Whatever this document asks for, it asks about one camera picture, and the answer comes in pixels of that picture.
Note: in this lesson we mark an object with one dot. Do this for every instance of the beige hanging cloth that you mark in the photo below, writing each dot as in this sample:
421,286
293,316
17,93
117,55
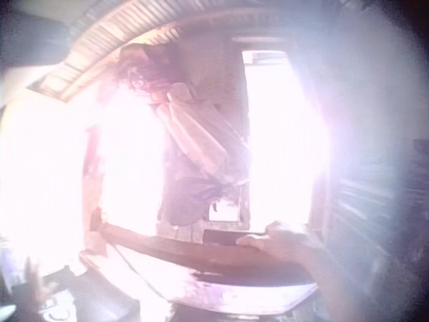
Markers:
197,134

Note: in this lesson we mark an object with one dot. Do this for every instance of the person's right hand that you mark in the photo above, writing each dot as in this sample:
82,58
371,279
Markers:
288,245

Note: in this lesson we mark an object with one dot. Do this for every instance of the dark cluttered workbench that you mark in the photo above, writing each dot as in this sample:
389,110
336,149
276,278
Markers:
90,298

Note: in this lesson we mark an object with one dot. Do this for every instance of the grey purple hanging cloth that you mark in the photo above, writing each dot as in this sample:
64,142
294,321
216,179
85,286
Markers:
192,201

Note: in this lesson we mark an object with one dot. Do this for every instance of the reddish brown wooden plank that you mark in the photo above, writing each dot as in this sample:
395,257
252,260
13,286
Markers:
187,250

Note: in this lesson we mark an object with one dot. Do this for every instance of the red hanging cloth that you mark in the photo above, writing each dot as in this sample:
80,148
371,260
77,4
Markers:
144,75

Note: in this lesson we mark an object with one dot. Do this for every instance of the white work board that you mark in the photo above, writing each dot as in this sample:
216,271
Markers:
234,295

